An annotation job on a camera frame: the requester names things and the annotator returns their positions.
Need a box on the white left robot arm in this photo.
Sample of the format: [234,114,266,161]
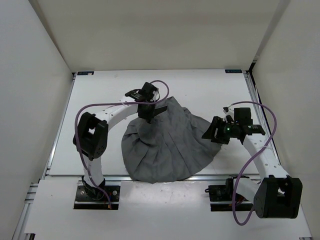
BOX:
[73,90,167,201]

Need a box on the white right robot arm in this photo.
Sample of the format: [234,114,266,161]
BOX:
[202,116,303,219]

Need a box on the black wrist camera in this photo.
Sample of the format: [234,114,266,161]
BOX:
[223,107,253,126]
[124,82,158,103]

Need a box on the aluminium frame rail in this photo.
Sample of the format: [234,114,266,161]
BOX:
[244,71,289,178]
[40,72,77,180]

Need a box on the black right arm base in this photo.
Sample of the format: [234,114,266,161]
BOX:
[204,176,258,212]

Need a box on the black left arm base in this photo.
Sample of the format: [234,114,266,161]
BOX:
[73,180,121,211]

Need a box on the blue left corner label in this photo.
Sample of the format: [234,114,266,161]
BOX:
[77,71,94,76]

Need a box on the blue right corner label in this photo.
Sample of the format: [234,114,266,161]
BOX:
[225,69,243,74]

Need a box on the blue corner label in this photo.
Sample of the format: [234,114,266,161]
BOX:
[77,71,94,76]
[225,69,243,74]

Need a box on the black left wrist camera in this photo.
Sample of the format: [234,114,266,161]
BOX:
[124,82,158,103]

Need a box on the aluminium left frame rail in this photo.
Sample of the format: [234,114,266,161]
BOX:
[40,72,77,180]

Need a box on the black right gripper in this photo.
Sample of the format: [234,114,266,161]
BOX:
[201,116,239,145]

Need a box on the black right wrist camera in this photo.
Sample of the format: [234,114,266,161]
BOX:
[223,107,253,126]

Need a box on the grey pleated skirt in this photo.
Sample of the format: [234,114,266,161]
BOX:
[121,96,221,184]

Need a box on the aluminium right frame rail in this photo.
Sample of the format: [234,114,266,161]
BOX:
[244,71,289,178]

